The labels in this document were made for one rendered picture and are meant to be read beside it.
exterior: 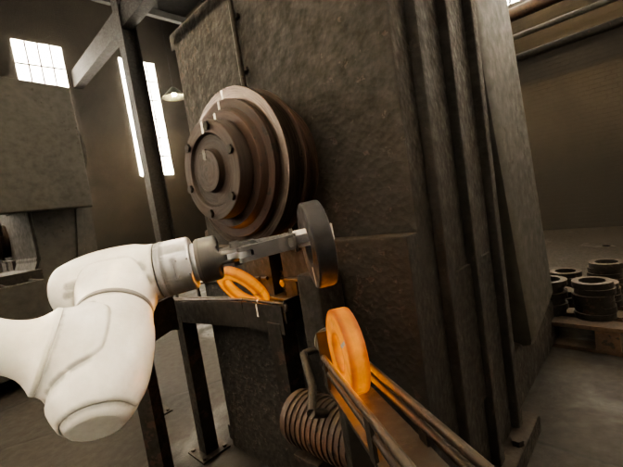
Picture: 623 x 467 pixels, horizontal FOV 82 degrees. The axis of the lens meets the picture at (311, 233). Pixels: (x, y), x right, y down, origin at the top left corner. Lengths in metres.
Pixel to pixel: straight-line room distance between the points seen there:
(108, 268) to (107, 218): 10.84
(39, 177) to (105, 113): 8.56
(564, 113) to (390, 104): 5.99
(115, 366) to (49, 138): 3.30
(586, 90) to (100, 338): 6.73
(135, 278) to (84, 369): 0.15
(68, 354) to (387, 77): 0.82
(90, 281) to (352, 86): 0.74
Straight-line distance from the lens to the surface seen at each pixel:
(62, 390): 0.49
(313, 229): 0.57
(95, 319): 0.52
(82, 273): 0.61
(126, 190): 11.70
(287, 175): 0.94
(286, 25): 1.21
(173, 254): 0.60
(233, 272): 1.13
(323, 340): 0.76
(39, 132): 3.70
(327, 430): 0.86
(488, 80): 1.55
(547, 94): 6.93
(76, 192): 3.67
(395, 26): 1.01
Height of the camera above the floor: 0.98
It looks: 4 degrees down
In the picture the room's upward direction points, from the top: 9 degrees counter-clockwise
